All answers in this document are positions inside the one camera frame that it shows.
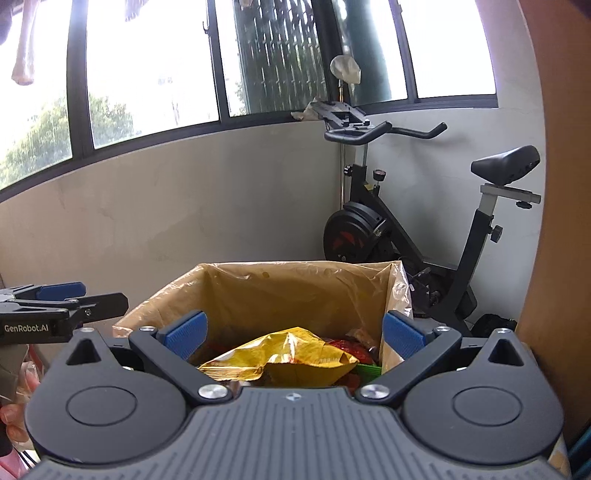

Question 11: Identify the metal pole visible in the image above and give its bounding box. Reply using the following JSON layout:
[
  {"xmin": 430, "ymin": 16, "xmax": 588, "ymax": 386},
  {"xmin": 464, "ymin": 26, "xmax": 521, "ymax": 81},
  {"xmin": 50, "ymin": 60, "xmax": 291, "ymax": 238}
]
[{"xmin": 338, "ymin": 78, "xmax": 346, "ymax": 204}]

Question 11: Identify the crumpled beige cloth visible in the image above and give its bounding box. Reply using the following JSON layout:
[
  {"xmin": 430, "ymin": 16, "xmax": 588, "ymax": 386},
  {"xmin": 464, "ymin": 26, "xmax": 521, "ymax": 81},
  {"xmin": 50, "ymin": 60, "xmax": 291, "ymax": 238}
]
[{"xmin": 291, "ymin": 98, "xmax": 319, "ymax": 121}]

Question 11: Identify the green metal lattice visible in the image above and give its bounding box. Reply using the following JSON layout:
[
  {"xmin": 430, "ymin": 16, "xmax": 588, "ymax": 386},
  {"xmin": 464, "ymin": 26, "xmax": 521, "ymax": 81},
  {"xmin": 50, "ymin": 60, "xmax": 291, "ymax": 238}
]
[{"xmin": 233, "ymin": 0, "xmax": 331, "ymax": 116}]

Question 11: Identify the black window frame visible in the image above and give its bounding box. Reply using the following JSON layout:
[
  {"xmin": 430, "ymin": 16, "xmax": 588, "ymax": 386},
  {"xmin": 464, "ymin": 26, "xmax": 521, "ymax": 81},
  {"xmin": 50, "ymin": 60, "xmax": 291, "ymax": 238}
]
[{"xmin": 0, "ymin": 0, "xmax": 499, "ymax": 204}]

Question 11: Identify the yellow snack bag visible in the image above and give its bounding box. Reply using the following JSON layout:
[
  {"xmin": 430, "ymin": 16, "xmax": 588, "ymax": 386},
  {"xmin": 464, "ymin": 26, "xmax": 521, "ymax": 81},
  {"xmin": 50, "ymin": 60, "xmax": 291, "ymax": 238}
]
[{"xmin": 198, "ymin": 327, "xmax": 360, "ymax": 388}]

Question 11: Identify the red snack packet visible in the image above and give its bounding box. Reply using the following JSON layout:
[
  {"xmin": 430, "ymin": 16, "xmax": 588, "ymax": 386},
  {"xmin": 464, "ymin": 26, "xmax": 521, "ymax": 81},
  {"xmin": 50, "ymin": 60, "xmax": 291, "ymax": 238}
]
[{"xmin": 323, "ymin": 337, "xmax": 377, "ymax": 365}]

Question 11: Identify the beige hanging sock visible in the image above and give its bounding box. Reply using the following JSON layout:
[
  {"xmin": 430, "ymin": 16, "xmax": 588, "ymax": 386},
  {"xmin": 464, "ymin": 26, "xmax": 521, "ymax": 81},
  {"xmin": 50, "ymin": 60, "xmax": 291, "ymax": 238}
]
[{"xmin": 10, "ymin": 0, "xmax": 40, "ymax": 85}]

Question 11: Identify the plastic-lined cardboard box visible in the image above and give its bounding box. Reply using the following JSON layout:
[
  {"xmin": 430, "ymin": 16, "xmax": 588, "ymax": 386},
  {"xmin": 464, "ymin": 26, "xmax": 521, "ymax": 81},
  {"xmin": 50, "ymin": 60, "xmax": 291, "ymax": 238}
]
[{"xmin": 113, "ymin": 261, "xmax": 414, "ymax": 384}]

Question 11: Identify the black bag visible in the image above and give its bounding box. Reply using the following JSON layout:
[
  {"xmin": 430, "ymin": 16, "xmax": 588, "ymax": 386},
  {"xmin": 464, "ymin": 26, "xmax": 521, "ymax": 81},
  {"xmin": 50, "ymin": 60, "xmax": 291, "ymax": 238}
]
[{"xmin": 473, "ymin": 314, "xmax": 518, "ymax": 337}]

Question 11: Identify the green column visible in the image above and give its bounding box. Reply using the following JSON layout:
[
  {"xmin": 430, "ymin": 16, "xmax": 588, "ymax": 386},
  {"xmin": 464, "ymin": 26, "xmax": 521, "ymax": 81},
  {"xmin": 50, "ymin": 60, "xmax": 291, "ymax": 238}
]
[{"xmin": 344, "ymin": 0, "xmax": 393, "ymax": 104}]

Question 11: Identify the beige plastic bag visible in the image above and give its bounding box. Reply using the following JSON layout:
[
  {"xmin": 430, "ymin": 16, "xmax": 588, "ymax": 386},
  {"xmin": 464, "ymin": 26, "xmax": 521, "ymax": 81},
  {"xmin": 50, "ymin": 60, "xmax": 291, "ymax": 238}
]
[{"xmin": 331, "ymin": 54, "xmax": 362, "ymax": 85}]

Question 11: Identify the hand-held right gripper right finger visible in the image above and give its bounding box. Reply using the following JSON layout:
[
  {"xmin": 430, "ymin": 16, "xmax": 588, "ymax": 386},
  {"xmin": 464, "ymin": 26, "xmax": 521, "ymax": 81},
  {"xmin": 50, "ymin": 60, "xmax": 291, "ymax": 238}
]
[{"xmin": 355, "ymin": 311, "xmax": 535, "ymax": 409}]

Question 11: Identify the green tree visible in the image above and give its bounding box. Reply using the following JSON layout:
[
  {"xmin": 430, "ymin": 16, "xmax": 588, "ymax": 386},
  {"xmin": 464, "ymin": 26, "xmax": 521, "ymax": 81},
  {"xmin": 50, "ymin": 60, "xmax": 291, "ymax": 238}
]
[{"xmin": 0, "ymin": 95, "xmax": 139, "ymax": 190}]

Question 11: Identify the black exercise bike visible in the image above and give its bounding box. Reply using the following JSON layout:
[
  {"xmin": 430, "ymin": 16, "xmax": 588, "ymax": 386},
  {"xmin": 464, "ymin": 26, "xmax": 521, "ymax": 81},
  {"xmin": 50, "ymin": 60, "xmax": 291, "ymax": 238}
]
[{"xmin": 310, "ymin": 99, "xmax": 542, "ymax": 337}]

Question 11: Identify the blue object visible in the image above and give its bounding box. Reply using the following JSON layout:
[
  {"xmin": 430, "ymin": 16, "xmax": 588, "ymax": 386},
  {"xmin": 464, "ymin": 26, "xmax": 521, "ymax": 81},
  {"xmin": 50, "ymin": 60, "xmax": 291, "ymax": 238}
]
[{"xmin": 568, "ymin": 429, "xmax": 591, "ymax": 480}]

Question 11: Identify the brown wooden panel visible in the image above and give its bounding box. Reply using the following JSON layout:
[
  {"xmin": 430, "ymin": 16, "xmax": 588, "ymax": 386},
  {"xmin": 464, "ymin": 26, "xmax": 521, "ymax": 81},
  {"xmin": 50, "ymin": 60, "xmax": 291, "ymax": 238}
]
[{"xmin": 515, "ymin": 0, "xmax": 591, "ymax": 444}]

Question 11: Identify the green snack box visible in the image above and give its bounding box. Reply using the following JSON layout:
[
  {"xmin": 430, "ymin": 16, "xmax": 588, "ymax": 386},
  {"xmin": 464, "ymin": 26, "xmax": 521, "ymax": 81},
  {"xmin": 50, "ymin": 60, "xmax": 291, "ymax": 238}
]
[{"xmin": 332, "ymin": 364, "xmax": 383, "ymax": 384}]

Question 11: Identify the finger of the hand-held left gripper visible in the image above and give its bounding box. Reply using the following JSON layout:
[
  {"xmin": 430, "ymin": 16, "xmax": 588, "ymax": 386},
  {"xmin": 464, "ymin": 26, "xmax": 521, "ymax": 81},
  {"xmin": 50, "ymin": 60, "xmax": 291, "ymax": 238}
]
[
  {"xmin": 18, "ymin": 292, "xmax": 129, "ymax": 324},
  {"xmin": 0, "ymin": 281, "xmax": 87, "ymax": 303}
]

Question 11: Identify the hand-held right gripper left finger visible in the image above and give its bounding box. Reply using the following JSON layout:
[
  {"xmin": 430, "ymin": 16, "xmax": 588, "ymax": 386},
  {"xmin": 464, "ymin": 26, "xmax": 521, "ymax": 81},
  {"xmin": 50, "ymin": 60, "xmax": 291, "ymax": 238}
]
[{"xmin": 55, "ymin": 311, "xmax": 234, "ymax": 409}]

